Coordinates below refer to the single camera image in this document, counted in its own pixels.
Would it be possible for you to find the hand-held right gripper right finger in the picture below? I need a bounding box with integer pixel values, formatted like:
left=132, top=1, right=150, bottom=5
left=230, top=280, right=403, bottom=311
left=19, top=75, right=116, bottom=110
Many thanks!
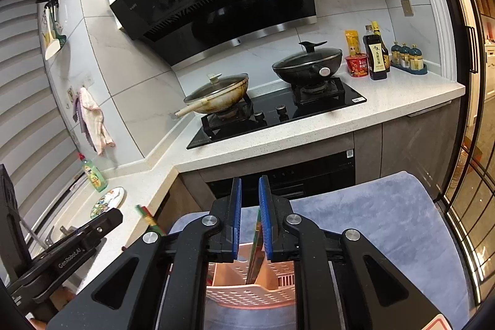
left=258, top=175, right=449, bottom=330

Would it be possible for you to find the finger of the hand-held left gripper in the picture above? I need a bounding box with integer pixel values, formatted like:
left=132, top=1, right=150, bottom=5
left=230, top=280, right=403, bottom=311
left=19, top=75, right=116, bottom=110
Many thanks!
left=0, top=164, right=32, bottom=276

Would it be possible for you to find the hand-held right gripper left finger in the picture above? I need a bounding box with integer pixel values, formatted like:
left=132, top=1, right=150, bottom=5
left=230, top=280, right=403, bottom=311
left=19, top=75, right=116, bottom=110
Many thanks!
left=45, top=176, right=243, bottom=330

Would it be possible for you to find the green chopstick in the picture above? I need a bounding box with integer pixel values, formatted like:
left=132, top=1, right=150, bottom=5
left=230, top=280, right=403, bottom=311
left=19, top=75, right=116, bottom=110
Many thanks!
left=246, top=207, right=265, bottom=286

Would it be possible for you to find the pink perforated utensil holder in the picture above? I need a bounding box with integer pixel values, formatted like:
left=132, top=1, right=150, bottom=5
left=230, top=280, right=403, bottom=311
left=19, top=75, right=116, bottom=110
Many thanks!
left=205, top=243, right=298, bottom=309

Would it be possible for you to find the row of coloured chopsticks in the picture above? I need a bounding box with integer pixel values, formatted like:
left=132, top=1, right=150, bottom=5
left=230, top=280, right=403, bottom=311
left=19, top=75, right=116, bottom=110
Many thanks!
left=135, top=204, right=167, bottom=236

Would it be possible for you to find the person's left hand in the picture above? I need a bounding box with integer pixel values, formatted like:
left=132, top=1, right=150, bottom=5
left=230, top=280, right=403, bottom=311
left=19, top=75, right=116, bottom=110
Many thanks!
left=31, top=285, right=78, bottom=330

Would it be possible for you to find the chrome faucet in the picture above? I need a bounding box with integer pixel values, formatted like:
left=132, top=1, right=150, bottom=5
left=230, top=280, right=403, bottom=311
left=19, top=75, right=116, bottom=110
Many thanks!
left=23, top=222, right=80, bottom=249

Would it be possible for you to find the black built-in oven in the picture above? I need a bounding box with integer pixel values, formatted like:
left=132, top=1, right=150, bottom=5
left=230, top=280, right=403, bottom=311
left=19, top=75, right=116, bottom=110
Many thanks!
left=205, top=150, right=356, bottom=207

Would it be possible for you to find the patterned plate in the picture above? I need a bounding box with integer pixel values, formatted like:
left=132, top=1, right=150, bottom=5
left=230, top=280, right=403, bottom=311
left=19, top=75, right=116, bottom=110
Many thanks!
left=90, top=188, right=126, bottom=218

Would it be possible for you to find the green dish soap bottle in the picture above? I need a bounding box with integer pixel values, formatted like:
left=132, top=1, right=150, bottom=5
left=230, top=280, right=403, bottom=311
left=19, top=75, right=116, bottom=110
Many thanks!
left=78, top=154, right=108, bottom=193

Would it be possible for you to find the black gas stove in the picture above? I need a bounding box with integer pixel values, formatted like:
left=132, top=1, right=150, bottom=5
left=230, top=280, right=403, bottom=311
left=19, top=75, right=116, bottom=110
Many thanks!
left=186, top=77, right=368, bottom=150

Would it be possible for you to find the window blind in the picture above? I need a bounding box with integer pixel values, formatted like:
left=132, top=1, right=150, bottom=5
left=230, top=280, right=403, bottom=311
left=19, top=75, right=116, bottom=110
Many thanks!
left=0, top=0, right=84, bottom=238

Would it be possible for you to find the beige wok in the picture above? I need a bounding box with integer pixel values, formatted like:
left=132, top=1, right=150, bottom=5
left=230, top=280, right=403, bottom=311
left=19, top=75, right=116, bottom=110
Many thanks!
left=172, top=74, right=250, bottom=119

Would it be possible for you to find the purple hanging cloth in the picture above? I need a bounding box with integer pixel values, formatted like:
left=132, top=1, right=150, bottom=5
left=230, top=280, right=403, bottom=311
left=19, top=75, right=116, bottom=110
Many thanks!
left=73, top=98, right=91, bottom=145

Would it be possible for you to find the pink white hanging towel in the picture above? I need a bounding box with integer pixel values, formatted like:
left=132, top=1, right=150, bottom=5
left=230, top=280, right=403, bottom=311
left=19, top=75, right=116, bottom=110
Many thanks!
left=78, top=87, right=116, bottom=156

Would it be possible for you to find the blue-grey plush table cloth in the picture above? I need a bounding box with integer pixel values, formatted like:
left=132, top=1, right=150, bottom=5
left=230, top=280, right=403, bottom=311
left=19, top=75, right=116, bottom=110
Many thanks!
left=155, top=171, right=470, bottom=330

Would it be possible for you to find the glass lid with beige knob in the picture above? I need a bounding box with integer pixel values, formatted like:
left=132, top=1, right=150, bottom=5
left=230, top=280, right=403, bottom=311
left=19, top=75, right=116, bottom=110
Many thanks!
left=184, top=73, right=249, bottom=103

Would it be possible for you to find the black wok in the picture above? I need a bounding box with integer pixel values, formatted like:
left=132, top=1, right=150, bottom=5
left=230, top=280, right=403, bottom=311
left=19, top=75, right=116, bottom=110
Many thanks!
left=272, top=49, right=343, bottom=85

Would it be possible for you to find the black wok lid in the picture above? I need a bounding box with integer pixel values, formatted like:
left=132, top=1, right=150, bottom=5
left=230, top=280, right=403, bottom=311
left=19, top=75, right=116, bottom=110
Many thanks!
left=273, top=41, right=343, bottom=70

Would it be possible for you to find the white hanging spatula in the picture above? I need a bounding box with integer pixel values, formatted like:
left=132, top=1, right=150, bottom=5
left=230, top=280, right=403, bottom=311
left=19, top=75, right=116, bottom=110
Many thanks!
left=43, top=7, right=62, bottom=61

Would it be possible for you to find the red instant noodle cup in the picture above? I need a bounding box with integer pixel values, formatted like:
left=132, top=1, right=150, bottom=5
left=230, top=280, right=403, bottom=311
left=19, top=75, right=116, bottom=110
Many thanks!
left=345, top=52, right=369, bottom=78

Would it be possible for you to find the green hanging utensil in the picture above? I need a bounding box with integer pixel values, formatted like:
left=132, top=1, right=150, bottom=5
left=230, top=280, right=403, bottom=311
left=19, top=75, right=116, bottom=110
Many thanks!
left=54, top=19, right=67, bottom=45

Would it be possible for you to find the dark soy sauce bottle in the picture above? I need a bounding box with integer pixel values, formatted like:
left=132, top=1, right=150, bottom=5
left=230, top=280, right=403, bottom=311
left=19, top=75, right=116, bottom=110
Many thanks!
left=362, top=24, right=388, bottom=80

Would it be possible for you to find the yellow seasoning packet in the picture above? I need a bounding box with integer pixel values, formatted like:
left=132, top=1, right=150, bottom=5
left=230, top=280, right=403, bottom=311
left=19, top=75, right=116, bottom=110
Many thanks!
left=345, top=29, right=360, bottom=58

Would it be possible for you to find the blue spice jar tray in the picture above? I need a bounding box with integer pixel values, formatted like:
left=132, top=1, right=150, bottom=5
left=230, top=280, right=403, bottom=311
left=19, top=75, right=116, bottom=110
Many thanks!
left=390, top=59, right=428, bottom=76

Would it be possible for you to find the black-framed glass door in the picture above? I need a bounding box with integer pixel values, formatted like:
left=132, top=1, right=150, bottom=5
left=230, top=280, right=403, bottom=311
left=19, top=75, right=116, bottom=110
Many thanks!
left=418, top=0, right=495, bottom=315

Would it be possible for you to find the yellow-capped sauce bottle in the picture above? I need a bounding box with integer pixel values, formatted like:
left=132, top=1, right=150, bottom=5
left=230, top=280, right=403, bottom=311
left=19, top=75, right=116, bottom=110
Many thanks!
left=370, top=21, right=391, bottom=73

